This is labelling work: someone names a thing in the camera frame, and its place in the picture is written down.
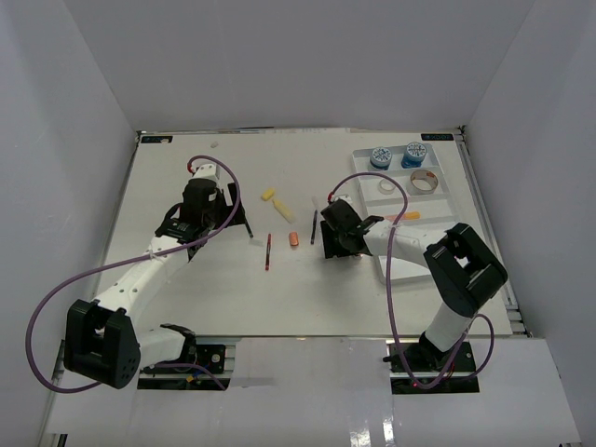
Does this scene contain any white compartment tray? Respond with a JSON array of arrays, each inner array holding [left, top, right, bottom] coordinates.
[[350, 142, 471, 285]]

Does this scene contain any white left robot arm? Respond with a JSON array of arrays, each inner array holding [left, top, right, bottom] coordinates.
[[63, 175, 239, 389]]

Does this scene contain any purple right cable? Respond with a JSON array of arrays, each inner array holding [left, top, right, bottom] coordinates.
[[328, 172, 495, 390]]

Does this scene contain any orange pink highlighter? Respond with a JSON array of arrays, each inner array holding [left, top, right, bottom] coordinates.
[[384, 211, 421, 222]]

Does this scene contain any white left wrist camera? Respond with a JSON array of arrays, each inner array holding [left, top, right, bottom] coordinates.
[[192, 163, 220, 183]]

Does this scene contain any purple pen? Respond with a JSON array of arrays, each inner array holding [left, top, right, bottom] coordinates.
[[310, 196, 319, 245]]

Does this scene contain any yellow eraser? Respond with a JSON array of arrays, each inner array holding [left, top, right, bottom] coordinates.
[[261, 188, 276, 201]]

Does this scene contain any red pen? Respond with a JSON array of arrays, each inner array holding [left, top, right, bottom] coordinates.
[[264, 233, 272, 271]]

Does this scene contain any black pen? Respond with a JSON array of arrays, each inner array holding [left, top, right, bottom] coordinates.
[[245, 222, 254, 238]]

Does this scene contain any yellow white highlighter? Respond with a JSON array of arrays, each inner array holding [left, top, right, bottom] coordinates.
[[272, 198, 295, 224]]

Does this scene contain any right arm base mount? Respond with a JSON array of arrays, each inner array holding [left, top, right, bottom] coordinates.
[[383, 342, 481, 396]]

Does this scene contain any brown packing tape roll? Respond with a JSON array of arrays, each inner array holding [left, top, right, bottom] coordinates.
[[410, 169, 440, 196]]

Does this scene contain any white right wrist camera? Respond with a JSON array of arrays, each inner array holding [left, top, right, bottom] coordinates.
[[328, 195, 353, 205]]

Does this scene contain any right black table label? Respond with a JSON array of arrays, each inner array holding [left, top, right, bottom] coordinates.
[[421, 133, 454, 142]]

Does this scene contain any left black table label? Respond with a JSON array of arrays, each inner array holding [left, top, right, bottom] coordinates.
[[140, 135, 173, 144]]

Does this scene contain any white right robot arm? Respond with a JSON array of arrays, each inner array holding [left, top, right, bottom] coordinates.
[[321, 199, 508, 372]]

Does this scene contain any clear tape roll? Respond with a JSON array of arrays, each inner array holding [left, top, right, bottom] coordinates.
[[377, 179, 396, 196]]

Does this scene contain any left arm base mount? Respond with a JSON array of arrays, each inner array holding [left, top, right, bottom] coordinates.
[[137, 338, 238, 391]]

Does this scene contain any blue tape roll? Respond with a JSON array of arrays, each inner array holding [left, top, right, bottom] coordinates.
[[369, 146, 393, 170], [401, 142, 427, 169]]

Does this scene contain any purple cable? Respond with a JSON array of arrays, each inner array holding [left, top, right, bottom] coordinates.
[[328, 172, 495, 390], [25, 155, 241, 395]]

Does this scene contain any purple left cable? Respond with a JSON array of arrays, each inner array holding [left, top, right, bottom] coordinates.
[[25, 155, 241, 395]]

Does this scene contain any black table label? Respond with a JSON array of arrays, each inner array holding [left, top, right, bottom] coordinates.
[[140, 135, 173, 144], [421, 133, 454, 142]]

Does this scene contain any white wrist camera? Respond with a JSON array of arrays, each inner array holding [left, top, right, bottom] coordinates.
[[328, 195, 353, 205], [192, 163, 220, 183]]

